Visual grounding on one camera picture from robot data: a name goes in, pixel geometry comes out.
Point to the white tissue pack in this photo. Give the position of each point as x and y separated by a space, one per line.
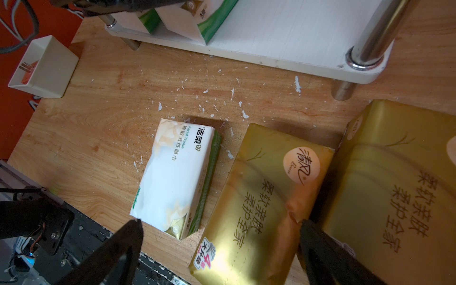
196 20
145 21
177 178

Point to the orange block in tray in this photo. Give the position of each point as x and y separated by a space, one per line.
28 71

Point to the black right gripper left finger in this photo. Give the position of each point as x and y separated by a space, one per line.
116 259

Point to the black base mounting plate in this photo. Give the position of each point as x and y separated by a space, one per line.
43 238

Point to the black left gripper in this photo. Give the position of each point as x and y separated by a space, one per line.
103 7

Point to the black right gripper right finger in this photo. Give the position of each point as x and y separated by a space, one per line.
327 263

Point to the gold tissue pack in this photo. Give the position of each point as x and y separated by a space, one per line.
253 233
389 195

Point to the white square tray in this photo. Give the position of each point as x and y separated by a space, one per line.
51 77

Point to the white two-tier shelf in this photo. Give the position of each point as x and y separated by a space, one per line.
347 41

